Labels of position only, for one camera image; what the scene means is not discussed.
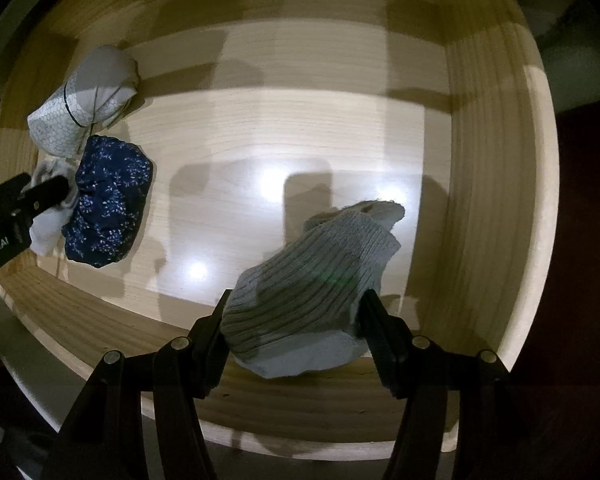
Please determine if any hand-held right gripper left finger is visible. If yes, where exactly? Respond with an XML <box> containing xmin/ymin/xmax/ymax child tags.
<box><xmin>40</xmin><ymin>287</ymin><xmax>233</xmax><ymax>480</ymax></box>

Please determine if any white cloth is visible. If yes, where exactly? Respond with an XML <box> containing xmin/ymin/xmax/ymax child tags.
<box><xmin>27</xmin><ymin>157</ymin><xmax>81</xmax><ymax>256</ymax></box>

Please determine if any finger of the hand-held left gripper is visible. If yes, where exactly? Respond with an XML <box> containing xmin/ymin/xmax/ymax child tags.
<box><xmin>29</xmin><ymin>175</ymin><xmax>73</xmax><ymax>220</ymax></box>

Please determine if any white honeycomb print rolled underwear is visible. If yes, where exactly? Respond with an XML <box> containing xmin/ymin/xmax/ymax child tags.
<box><xmin>27</xmin><ymin>45</ymin><xmax>141</xmax><ymax>157</ymax></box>

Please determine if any wooden drawer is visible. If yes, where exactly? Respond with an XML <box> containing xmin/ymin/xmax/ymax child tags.
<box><xmin>0</xmin><ymin>0</ymin><xmax>561</xmax><ymax>461</ymax></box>

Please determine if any grey ribbed sock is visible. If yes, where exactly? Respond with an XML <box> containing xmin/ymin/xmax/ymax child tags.
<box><xmin>220</xmin><ymin>200</ymin><xmax>406</xmax><ymax>380</ymax></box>

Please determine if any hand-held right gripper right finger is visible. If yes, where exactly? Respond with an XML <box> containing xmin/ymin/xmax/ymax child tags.
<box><xmin>357</xmin><ymin>290</ymin><xmax>531</xmax><ymax>480</ymax></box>

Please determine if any navy floral underwear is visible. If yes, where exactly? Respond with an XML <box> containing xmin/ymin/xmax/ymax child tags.
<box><xmin>61</xmin><ymin>134</ymin><xmax>155</xmax><ymax>268</ymax></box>

